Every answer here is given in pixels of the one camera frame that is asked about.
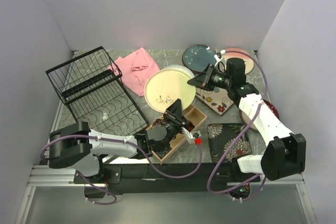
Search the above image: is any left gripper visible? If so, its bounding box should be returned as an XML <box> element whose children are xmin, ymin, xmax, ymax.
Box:
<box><xmin>157</xmin><ymin>98</ymin><xmax>190</xmax><ymax>152</ymax></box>

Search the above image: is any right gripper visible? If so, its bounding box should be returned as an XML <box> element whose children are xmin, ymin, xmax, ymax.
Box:
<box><xmin>187</xmin><ymin>64</ymin><xmax>232</xmax><ymax>92</ymax></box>

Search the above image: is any white round plate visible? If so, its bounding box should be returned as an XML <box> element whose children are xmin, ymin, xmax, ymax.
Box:
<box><xmin>163</xmin><ymin>65</ymin><xmax>195</xmax><ymax>78</ymax></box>

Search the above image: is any brown rimmed dark plate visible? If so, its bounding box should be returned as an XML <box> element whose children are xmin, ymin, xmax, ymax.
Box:
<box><xmin>182</xmin><ymin>45</ymin><xmax>216</xmax><ymax>73</ymax></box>

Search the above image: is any pale green plate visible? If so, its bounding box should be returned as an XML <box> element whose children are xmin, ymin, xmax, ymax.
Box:
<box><xmin>144</xmin><ymin>68</ymin><xmax>196</xmax><ymax>113</ymax></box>

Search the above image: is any square patterned glass plate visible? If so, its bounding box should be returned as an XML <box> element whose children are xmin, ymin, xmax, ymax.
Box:
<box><xmin>196</xmin><ymin>87</ymin><xmax>234</xmax><ymax>116</ymax></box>

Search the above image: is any pink and cream plate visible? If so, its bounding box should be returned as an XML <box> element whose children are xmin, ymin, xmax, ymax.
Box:
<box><xmin>224</xmin><ymin>48</ymin><xmax>254</xmax><ymax>74</ymax></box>

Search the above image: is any black square floral plate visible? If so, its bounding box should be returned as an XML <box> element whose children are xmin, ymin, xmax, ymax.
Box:
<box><xmin>207</xmin><ymin>123</ymin><xmax>252</xmax><ymax>163</ymax></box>

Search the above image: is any black ribbed plate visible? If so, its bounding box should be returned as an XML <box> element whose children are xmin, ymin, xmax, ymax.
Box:
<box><xmin>239</xmin><ymin>99</ymin><xmax>280</xmax><ymax>133</ymax></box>

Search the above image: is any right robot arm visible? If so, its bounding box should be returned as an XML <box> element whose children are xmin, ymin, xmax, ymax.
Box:
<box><xmin>187</xmin><ymin>58</ymin><xmax>306</xmax><ymax>182</ymax></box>

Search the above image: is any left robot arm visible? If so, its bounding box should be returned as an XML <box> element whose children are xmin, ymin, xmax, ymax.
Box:
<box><xmin>48</xmin><ymin>99</ymin><xmax>195</xmax><ymax>183</ymax></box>

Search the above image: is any pink folded cloth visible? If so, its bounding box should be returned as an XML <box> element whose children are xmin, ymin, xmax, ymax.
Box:
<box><xmin>114</xmin><ymin>48</ymin><xmax>160</xmax><ymax>97</ymax></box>

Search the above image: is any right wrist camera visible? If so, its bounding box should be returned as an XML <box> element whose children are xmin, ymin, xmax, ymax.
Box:
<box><xmin>214</xmin><ymin>49</ymin><xmax>226</xmax><ymax>64</ymax></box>

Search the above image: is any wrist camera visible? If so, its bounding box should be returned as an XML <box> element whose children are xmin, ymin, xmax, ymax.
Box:
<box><xmin>214</xmin><ymin>49</ymin><xmax>226</xmax><ymax>64</ymax></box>
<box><xmin>182</xmin><ymin>128</ymin><xmax>202</xmax><ymax>145</ymax></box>

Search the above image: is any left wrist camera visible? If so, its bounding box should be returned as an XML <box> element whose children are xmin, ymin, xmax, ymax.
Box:
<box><xmin>182</xmin><ymin>128</ymin><xmax>202</xmax><ymax>145</ymax></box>

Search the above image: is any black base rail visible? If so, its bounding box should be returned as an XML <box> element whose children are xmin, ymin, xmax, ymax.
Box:
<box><xmin>73</xmin><ymin>161</ymin><xmax>260</xmax><ymax>201</ymax></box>

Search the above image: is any black wire dish rack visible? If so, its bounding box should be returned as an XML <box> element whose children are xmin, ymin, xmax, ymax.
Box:
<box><xmin>46</xmin><ymin>46</ymin><xmax>149</xmax><ymax>135</ymax></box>

